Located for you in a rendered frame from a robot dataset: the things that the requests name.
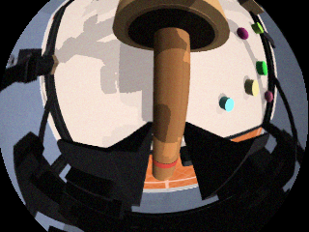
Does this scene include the pale yellow cylinder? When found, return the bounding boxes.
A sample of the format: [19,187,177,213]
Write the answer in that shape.
[244,79,259,97]

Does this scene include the small teal cylinder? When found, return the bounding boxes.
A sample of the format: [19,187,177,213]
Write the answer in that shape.
[219,97,234,112]

